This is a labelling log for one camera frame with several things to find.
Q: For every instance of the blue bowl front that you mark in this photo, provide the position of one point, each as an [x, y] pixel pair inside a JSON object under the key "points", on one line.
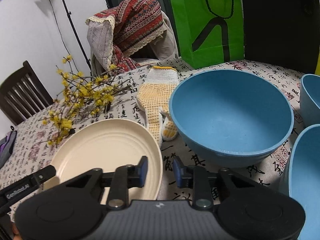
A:
{"points": [[300, 179]]}

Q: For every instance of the blue bowl left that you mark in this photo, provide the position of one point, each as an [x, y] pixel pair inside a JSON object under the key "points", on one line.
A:
{"points": [[231, 118]]}

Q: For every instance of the grey purple cloth pouch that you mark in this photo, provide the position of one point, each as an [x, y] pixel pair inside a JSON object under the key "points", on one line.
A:
{"points": [[7, 145]]}

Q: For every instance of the black paper bag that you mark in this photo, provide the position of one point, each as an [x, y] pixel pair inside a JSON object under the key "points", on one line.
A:
{"points": [[282, 32]]}

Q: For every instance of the calligraphy print tablecloth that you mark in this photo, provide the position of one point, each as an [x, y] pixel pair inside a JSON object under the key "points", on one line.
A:
{"points": [[31, 152]]}

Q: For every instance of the green paper shopping bag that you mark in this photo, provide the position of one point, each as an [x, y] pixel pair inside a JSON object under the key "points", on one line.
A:
{"points": [[209, 32]]}

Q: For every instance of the red patterned blanket on chair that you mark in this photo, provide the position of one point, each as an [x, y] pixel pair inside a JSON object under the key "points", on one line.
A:
{"points": [[130, 35]]}

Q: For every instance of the blue bowl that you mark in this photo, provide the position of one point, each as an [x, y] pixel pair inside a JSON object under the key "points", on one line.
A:
{"points": [[300, 179], [309, 99], [231, 118]]}

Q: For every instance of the yellow flower branches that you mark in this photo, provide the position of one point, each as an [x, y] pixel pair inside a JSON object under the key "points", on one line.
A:
{"points": [[84, 96]]}

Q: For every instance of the blue bowl right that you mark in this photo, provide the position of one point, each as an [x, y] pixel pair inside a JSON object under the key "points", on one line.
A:
{"points": [[309, 99]]}

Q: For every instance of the dark wooden chair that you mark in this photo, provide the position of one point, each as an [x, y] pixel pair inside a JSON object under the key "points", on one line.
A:
{"points": [[23, 95]]}

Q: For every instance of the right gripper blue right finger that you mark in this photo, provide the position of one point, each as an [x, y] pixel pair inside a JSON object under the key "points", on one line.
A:
{"points": [[199, 180]]}

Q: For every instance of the yellow dotted work glove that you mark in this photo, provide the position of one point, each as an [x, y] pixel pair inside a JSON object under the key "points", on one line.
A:
{"points": [[153, 98]]}

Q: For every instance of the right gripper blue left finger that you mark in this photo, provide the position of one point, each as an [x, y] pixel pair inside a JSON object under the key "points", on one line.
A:
{"points": [[121, 180]]}

